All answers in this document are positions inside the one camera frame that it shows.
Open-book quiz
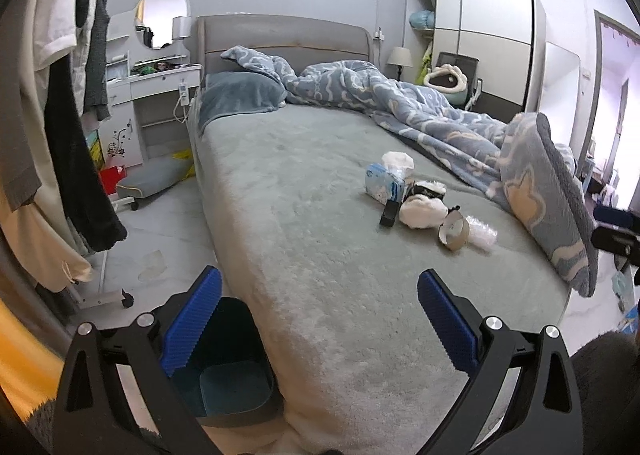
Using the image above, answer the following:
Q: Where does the white tissue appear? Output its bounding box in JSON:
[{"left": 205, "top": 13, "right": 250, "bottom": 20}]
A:
[{"left": 381, "top": 152, "right": 414, "bottom": 177}]

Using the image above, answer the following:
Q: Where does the small black box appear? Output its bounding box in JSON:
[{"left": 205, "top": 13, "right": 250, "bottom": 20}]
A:
[{"left": 380, "top": 200, "right": 400, "bottom": 228}]

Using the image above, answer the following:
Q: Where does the blue tissue pack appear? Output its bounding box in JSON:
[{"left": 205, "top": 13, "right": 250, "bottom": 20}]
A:
[{"left": 364, "top": 164, "right": 406, "bottom": 205}]

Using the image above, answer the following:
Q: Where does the dark teal trash bin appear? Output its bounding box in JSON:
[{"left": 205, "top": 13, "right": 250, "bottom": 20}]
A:
[{"left": 160, "top": 296, "right": 282, "bottom": 428}]

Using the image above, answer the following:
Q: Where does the blue patterned fleece blanket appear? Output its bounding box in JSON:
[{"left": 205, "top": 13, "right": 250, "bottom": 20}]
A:
[{"left": 221, "top": 46, "right": 599, "bottom": 298}]

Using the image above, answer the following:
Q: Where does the cream hanging coat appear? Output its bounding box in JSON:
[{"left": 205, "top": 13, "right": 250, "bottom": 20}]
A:
[{"left": 1, "top": 0, "right": 92, "bottom": 293}]

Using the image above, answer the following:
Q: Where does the red box on floor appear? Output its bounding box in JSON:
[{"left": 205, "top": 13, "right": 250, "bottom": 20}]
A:
[{"left": 99, "top": 166, "right": 127, "bottom": 195}]

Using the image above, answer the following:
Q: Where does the cloud shaped pet bed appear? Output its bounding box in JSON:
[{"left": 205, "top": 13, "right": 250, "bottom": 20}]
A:
[{"left": 423, "top": 63, "right": 469, "bottom": 108}]

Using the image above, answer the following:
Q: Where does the white and black wardrobe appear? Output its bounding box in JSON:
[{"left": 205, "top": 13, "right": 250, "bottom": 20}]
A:
[{"left": 402, "top": 0, "right": 546, "bottom": 123}]

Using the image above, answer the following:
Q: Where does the yellow plastic bag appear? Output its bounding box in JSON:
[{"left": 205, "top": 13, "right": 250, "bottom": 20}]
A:
[{"left": 171, "top": 149, "right": 195, "bottom": 180}]

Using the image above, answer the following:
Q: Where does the beige bedside lamp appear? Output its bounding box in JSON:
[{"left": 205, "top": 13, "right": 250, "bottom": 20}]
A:
[{"left": 387, "top": 47, "right": 412, "bottom": 82}]

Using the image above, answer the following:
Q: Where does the grey bed with sheet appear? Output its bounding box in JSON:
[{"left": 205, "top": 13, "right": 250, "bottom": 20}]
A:
[{"left": 186, "top": 105, "right": 570, "bottom": 454}]

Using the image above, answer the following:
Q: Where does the grey knit hanging sweater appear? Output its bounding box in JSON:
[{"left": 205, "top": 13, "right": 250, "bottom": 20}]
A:
[{"left": 84, "top": 0, "right": 111, "bottom": 122}]

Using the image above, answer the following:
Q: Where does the white power strip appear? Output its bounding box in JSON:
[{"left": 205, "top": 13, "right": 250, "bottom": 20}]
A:
[{"left": 179, "top": 82, "right": 190, "bottom": 106}]

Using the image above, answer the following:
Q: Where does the blue-grey pillow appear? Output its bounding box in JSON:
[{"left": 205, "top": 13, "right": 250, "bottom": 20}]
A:
[{"left": 198, "top": 71, "right": 288, "bottom": 134}]

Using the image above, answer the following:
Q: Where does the white vanity desk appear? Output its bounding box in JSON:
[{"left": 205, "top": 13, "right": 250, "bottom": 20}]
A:
[{"left": 98, "top": 11, "right": 202, "bottom": 168}]

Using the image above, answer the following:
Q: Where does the grey padded headboard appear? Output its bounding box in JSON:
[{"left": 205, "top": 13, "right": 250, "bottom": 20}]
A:
[{"left": 186, "top": 14, "right": 373, "bottom": 74}]

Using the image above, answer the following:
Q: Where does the oval vanity mirror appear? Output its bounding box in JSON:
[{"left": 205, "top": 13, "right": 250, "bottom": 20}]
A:
[{"left": 134, "top": 0, "right": 190, "bottom": 49}]

